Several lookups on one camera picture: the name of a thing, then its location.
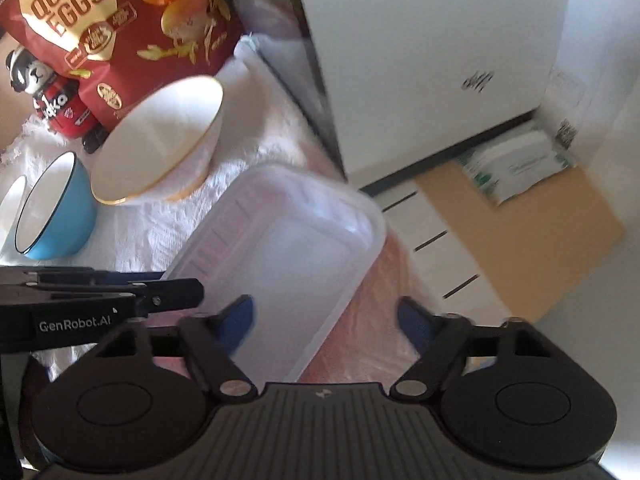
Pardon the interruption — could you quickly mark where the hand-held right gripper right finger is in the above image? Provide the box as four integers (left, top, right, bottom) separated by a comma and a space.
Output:
390, 296, 551, 401

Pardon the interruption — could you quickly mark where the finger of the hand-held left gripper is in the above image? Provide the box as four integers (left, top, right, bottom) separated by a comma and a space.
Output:
134, 278, 204, 314
0, 267, 168, 287

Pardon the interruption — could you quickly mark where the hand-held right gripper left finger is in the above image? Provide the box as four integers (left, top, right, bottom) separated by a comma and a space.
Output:
95, 296, 257, 401

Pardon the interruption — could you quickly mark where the clear plastic container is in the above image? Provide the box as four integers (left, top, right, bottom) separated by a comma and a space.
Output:
160, 162, 388, 383

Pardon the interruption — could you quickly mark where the blue bowl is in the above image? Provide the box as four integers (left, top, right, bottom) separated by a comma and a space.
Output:
14, 151, 98, 261

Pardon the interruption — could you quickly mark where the white drawer unit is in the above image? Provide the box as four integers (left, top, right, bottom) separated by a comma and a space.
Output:
360, 180, 513, 321

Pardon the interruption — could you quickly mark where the small white bowl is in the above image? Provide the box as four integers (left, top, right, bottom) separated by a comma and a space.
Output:
0, 175, 28, 257

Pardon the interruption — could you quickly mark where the brown cardboard sheet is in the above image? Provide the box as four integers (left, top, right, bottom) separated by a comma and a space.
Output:
415, 162, 626, 317

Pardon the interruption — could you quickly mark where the white bowl with gold rim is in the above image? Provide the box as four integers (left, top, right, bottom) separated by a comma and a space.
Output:
90, 75, 224, 206

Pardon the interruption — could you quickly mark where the black and red toy figure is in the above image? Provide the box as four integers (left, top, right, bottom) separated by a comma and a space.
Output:
5, 46, 108, 154

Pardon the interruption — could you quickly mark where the white woven cloth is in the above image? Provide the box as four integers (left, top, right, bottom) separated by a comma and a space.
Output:
0, 35, 351, 376

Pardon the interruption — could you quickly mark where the white wipes packet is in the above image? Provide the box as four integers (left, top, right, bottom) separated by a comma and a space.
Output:
457, 129, 579, 206

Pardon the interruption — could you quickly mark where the red snack bag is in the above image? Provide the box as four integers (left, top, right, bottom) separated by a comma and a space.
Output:
0, 0, 246, 133

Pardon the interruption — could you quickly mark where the white cabinet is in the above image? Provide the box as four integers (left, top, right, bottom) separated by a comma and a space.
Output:
220, 0, 573, 186

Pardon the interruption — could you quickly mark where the white shipping box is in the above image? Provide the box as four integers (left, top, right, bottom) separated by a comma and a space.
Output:
537, 0, 640, 173

